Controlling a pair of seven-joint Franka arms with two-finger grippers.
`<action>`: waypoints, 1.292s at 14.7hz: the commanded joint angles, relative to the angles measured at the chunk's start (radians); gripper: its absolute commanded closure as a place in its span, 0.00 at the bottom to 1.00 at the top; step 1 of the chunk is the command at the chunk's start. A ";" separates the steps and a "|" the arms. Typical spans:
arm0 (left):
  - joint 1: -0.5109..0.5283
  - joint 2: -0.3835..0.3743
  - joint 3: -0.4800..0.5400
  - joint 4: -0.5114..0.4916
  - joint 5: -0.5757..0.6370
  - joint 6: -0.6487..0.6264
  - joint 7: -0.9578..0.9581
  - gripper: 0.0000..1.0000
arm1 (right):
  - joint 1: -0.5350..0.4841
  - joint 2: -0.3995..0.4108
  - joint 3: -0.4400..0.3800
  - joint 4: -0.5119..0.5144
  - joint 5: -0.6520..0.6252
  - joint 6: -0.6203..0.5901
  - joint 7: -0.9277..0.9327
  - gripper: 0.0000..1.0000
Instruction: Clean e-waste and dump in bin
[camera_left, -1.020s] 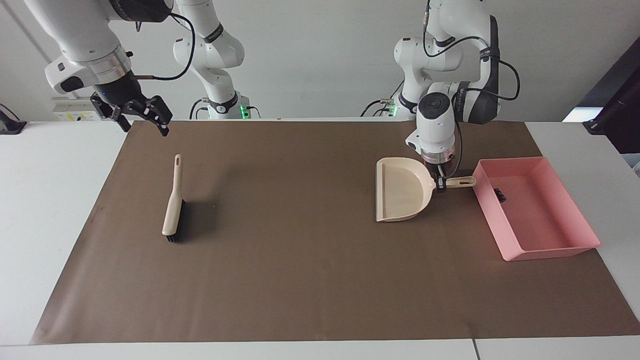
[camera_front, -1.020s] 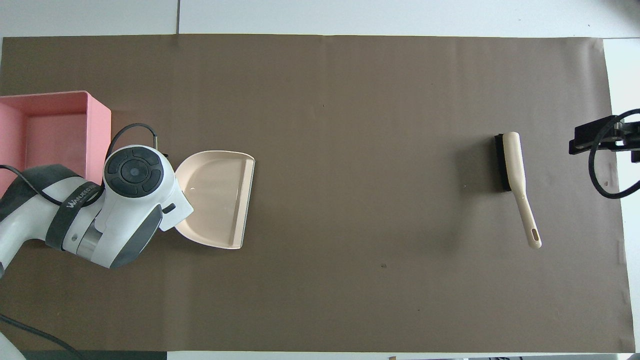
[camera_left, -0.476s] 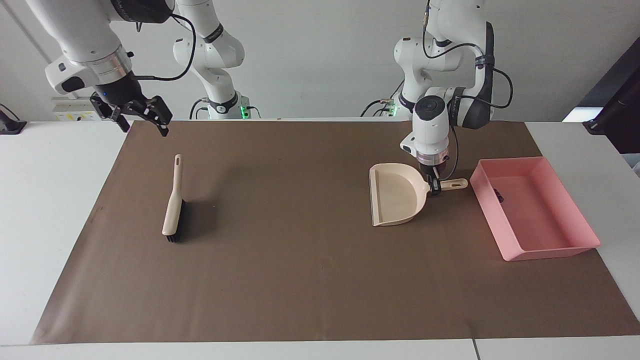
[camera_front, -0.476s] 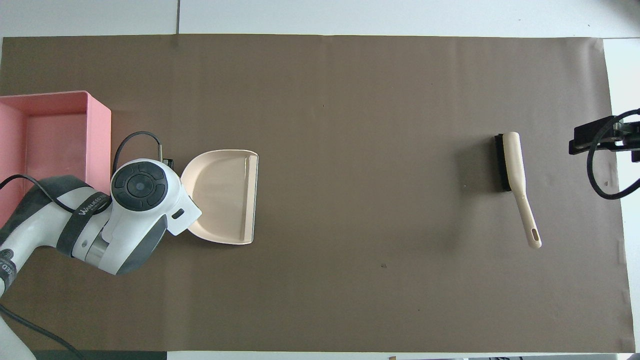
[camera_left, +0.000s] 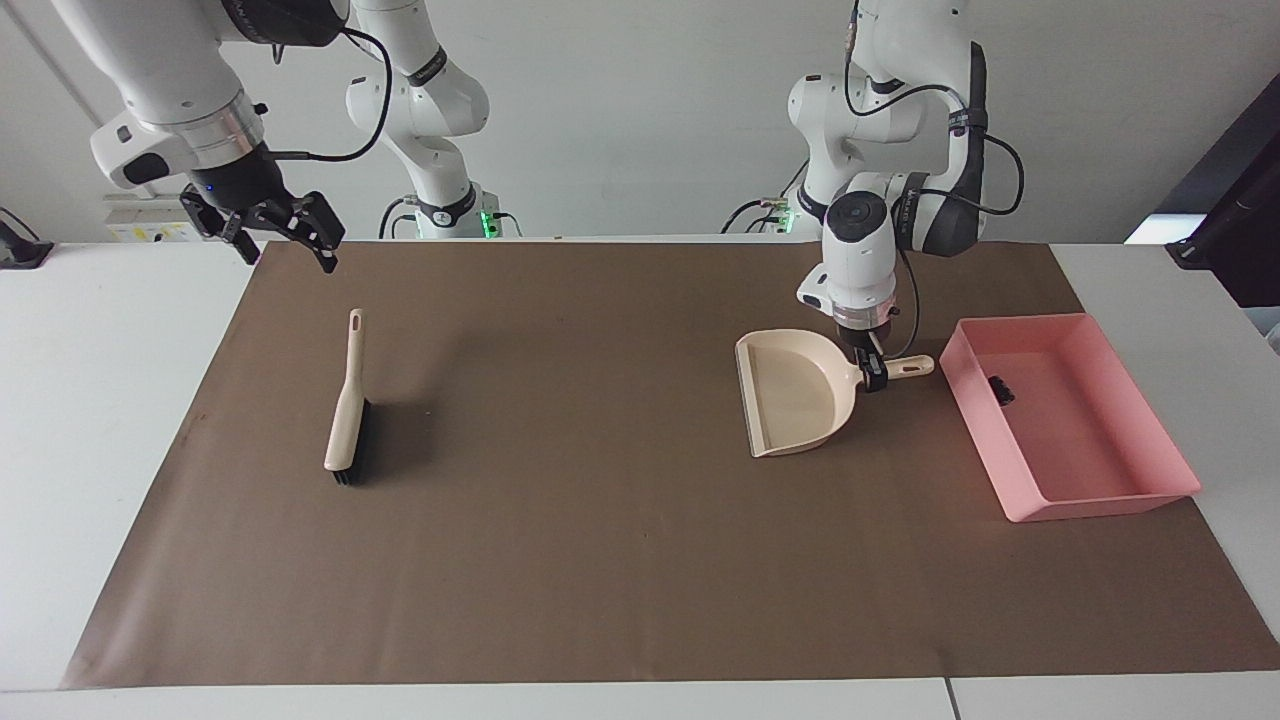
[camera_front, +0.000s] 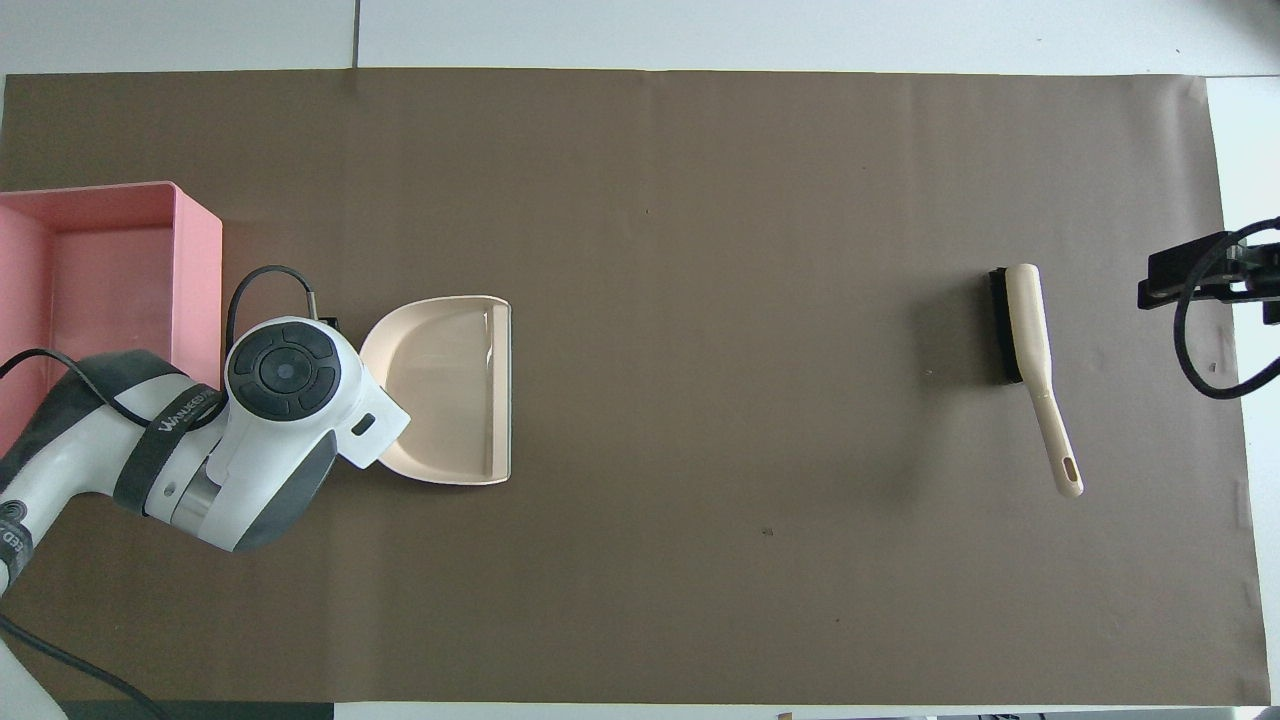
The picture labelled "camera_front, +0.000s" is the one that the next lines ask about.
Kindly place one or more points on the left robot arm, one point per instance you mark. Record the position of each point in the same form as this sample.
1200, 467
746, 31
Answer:
250, 450

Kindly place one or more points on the pink plastic bin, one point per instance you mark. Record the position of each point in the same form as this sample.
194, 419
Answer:
110, 270

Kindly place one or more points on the cream plastic dustpan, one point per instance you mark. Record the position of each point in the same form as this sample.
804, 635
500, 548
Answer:
450, 400

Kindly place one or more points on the cream brush with black bristles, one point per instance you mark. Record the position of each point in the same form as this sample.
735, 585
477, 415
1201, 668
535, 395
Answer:
1030, 320

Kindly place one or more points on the black stand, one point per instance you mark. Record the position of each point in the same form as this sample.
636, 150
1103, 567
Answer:
1185, 262

